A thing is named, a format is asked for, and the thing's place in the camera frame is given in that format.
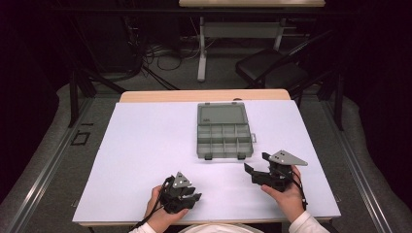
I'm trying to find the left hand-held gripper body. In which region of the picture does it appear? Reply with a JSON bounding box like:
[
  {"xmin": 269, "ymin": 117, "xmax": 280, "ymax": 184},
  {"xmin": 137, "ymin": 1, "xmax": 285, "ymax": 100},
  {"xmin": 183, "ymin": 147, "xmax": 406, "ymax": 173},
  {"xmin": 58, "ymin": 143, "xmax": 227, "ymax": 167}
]
[{"xmin": 159, "ymin": 172, "xmax": 195, "ymax": 215}]

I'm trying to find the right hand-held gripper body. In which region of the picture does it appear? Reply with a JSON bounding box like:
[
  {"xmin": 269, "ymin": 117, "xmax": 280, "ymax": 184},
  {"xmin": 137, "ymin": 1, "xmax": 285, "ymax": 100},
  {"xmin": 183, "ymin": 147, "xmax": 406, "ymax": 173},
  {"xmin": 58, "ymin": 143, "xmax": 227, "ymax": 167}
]
[{"xmin": 252, "ymin": 150, "xmax": 309, "ymax": 192}]

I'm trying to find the grey transparent compartment box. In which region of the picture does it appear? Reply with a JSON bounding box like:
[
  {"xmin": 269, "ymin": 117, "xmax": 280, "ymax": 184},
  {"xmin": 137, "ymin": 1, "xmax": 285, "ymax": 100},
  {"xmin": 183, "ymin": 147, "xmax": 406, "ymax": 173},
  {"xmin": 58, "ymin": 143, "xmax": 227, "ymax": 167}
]
[{"xmin": 196, "ymin": 101, "xmax": 258, "ymax": 161}]

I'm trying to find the person's left hand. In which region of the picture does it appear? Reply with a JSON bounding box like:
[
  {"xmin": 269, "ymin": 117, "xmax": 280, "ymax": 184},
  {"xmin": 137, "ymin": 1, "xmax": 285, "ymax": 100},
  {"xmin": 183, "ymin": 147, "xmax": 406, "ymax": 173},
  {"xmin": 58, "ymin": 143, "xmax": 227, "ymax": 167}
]
[{"xmin": 144, "ymin": 184, "xmax": 189, "ymax": 232}]

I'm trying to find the person's right hand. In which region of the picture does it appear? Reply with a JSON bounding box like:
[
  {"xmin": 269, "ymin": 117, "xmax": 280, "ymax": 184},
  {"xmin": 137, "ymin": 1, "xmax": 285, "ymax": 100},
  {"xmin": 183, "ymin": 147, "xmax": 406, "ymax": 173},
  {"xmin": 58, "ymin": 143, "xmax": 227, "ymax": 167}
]
[{"xmin": 261, "ymin": 165, "xmax": 307, "ymax": 223}]

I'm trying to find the person's white top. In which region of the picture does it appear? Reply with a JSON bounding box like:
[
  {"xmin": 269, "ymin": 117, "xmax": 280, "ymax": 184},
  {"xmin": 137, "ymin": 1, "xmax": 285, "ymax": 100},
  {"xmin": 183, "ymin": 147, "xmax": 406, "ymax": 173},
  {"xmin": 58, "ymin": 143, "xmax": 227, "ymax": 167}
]
[{"xmin": 178, "ymin": 222, "xmax": 265, "ymax": 233}]

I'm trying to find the white table mat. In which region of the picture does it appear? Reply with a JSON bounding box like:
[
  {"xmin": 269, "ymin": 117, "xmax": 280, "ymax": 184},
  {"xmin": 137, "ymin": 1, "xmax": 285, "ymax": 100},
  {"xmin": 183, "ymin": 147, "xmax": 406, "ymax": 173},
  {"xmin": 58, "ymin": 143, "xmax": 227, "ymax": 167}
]
[{"xmin": 72, "ymin": 99, "xmax": 342, "ymax": 224}]

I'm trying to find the black folding chair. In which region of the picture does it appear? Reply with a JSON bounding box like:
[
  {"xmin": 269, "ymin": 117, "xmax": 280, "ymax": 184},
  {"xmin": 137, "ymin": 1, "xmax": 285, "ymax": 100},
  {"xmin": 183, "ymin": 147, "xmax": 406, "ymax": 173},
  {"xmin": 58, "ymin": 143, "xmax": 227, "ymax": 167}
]
[{"xmin": 235, "ymin": 30, "xmax": 344, "ymax": 98}]

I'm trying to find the black metal stand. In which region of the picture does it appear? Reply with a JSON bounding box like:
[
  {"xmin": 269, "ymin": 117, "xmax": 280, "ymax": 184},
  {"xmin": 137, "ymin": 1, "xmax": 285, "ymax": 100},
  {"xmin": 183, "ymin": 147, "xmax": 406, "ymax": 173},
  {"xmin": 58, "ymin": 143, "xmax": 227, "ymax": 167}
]
[
  {"xmin": 67, "ymin": 69, "xmax": 128, "ymax": 128},
  {"xmin": 319, "ymin": 72, "xmax": 345, "ymax": 132}
]

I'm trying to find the white-legged desk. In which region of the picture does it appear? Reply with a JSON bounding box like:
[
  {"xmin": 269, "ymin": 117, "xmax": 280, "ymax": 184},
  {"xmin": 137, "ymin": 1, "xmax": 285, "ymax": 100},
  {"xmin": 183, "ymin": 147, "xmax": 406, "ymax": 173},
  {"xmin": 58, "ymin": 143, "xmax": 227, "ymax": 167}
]
[{"xmin": 178, "ymin": 0, "xmax": 326, "ymax": 83}]

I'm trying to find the right hand-held gripper cable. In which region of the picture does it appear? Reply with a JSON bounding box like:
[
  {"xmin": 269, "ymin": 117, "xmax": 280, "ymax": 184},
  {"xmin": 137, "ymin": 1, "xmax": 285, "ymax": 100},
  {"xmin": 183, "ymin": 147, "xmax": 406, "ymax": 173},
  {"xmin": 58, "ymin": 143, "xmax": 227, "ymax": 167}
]
[{"xmin": 285, "ymin": 169, "xmax": 309, "ymax": 212}]

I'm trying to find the hand-held gripper cable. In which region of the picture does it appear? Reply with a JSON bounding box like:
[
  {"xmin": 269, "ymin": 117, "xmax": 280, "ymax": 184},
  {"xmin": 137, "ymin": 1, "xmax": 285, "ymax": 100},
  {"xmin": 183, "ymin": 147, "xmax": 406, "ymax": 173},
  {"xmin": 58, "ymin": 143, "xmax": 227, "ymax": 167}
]
[
  {"xmin": 285, "ymin": 169, "xmax": 309, "ymax": 212},
  {"xmin": 129, "ymin": 175, "xmax": 176, "ymax": 233}
]

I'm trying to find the left hand-held gripper cable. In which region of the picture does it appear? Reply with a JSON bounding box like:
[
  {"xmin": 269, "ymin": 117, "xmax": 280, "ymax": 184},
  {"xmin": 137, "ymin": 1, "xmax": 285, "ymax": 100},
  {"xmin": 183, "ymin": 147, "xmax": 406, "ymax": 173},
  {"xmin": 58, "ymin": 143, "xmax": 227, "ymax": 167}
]
[{"xmin": 129, "ymin": 175, "xmax": 176, "ymax": 233}]

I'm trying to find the metal floor rail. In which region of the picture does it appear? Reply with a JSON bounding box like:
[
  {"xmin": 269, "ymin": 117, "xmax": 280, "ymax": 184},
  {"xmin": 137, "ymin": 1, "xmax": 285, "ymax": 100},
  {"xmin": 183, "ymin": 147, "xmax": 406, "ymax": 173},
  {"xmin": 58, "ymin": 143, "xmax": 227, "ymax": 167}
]
[
  {"xmin": 319, "ymin": 96, "xmax": 394, "ymax": 233},
  {"xmin": 4, "ymin": 96, "xmax": 95, "ymax": 233}
]

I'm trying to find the bundle of floor cables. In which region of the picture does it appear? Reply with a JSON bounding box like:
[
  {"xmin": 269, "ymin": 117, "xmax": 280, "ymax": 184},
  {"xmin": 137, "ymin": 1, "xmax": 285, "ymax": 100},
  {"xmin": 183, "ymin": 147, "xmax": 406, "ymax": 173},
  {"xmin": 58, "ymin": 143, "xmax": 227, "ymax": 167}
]
[{"xmin": 142, "ymin": 38, "xmax": 217, "ymax": 72}]

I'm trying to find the black horizontal rail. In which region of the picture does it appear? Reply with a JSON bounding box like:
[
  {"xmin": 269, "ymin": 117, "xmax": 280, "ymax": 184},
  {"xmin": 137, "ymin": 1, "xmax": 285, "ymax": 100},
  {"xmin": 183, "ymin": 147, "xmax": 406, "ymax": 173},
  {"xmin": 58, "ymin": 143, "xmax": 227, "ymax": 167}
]
[{"xmin": 51, "ymin": 7, "xmax": 358, "ymax": 16}]

